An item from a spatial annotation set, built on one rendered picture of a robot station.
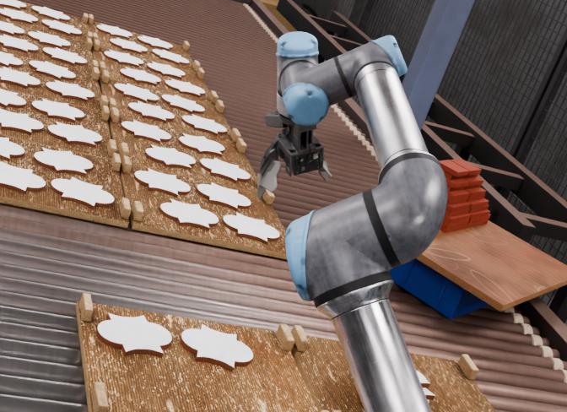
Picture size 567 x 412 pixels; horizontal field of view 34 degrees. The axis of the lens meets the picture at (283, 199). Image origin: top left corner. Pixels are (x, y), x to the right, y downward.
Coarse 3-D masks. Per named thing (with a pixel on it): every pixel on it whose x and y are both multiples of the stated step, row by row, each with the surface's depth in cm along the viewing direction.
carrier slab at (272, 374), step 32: (96, 320) 162; (160, 320) 169; (192, 320) 173; (96, 352) 153; (256, 352) 171; (288, 352) 175; (128, 384) 148; (160, 384) 151; (192, 384) 154; (224, 384) 157; (256, 384) 161; (288, 384) 164
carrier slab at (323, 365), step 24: (312, 336) 184; (312, 360) 175; (336, 360) 178; (432, 360) 192; (312, 384) 167; (336, 384) 170; (432, 384) 183; (456, 384) 186; (336, 408) 162; (360, 408) 165; (432, 408) 174; (456, 408) 177; (480, 408) 180
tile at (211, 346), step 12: (192, 336) 166; (204, 336) 167; (216, 336) 169; (228, 336) 170; (192, 348) 162; (204, 348) 163; (216, 348) 165; (228, 348) 166; (240, 348) 168; (204, 360) 161; (216, 360) 162; (228, 360) 162; (240, 360) 164
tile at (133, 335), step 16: (112, 320) 162; (128, 320) 163; (144, 320) 165; (112, 336) 157; (128, 336) 159; (144, 336) 160; (160, 336) 162; (128, 352) 155; (144, 352) 157; (160, 352) 158
